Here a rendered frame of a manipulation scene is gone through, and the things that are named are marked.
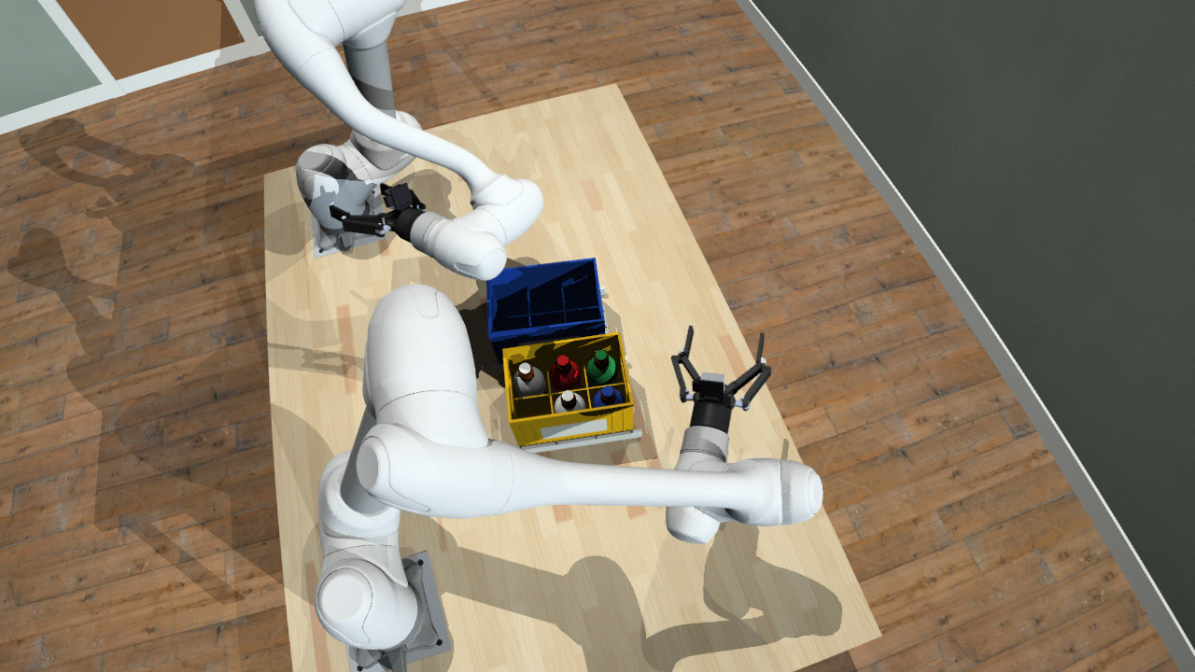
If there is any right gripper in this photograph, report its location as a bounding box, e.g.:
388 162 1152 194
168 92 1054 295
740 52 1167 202
672 326 771 434

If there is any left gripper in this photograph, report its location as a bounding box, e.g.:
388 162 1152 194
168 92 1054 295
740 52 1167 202
330 189 427 243

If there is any blue bottle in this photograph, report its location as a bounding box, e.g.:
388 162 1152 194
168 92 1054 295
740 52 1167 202
593 385 625 408

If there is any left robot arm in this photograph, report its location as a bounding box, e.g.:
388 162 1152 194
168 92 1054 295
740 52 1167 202
253 0 543 280

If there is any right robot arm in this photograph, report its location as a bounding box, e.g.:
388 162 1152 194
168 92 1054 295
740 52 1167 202
315 285 822 672

